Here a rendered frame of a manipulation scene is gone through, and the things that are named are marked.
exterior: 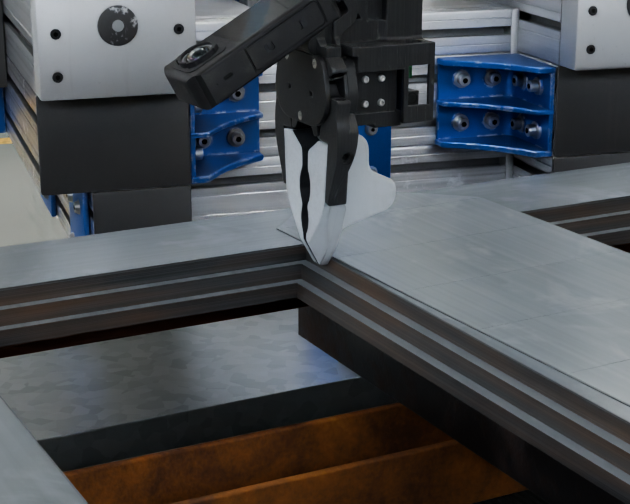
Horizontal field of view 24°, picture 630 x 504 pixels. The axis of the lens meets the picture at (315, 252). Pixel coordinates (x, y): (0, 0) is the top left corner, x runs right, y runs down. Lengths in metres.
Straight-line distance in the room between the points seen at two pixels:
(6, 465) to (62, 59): 0.61
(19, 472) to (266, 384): 0.56
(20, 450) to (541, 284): 0.38
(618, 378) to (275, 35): 0.30
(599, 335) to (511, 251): 0.17
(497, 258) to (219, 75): 0.23
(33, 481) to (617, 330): 0.36
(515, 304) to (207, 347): 0.46
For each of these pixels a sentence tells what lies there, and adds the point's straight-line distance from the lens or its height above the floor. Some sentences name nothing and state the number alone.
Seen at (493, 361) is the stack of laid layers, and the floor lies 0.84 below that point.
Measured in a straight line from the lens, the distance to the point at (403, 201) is 1.12.
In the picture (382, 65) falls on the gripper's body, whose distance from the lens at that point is 0.94.
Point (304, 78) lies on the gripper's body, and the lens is 0.94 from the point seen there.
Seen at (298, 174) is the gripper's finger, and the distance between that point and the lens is 0.97.
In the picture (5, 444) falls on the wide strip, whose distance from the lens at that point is 0.71.
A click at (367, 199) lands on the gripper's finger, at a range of 0.97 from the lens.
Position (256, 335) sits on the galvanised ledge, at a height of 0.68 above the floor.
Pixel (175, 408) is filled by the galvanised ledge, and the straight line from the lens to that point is 1.17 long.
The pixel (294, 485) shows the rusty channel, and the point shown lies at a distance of 0.95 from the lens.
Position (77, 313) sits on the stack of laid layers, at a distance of 0.95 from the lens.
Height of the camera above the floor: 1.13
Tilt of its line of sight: 17 degrees down
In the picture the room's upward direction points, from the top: straight up
